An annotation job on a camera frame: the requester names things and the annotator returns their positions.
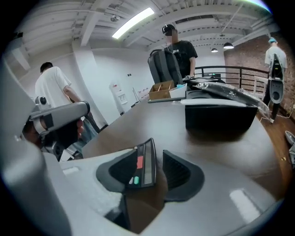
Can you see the long ceiling tube light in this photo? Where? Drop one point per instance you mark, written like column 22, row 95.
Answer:
column 133, row 23

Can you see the dark green tray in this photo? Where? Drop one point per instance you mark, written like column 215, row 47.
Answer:
column 161, row 100

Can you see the black backpack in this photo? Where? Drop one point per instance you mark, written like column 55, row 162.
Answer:
column 163, row 66

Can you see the black metal railing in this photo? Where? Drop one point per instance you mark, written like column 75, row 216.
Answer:
column 230, row 67

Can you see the clear plastic wrapped item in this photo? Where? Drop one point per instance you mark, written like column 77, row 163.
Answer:
column 230, row 92

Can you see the white water dispenser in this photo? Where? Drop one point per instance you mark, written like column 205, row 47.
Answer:
column 119, row 99

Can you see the wooden organizer box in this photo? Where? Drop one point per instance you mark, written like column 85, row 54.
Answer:
column 159, row 94

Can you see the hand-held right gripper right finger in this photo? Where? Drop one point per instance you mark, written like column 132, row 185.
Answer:
column 207, row 207

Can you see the white rectangular container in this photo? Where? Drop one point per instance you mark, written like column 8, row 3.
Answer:
column 177, row 93

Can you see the person's left hand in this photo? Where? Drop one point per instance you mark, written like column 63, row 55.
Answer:
column 80, row 129

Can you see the black pendant lamp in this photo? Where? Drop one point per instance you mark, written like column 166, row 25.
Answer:
column 214, row 50
column 228, row 46

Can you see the black bag with white print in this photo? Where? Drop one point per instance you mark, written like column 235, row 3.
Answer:
column 207, row 80

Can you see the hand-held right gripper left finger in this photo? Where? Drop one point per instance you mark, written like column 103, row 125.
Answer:
column 87, row 182

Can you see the round ceiling sensor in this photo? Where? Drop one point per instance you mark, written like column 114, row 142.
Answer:
column 114, row 18

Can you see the left hand-held gripper camera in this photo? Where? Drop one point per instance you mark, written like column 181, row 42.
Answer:
column 42, row 100

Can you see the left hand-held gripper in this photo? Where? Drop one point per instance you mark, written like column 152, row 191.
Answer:
column 38, row 116

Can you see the grey oval shell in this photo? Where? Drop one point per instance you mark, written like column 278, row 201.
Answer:
column 290, row 138

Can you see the black box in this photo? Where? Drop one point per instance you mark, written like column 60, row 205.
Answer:
column 219, row 117

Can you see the black calculator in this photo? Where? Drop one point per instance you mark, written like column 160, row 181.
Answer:
column 147, row 161

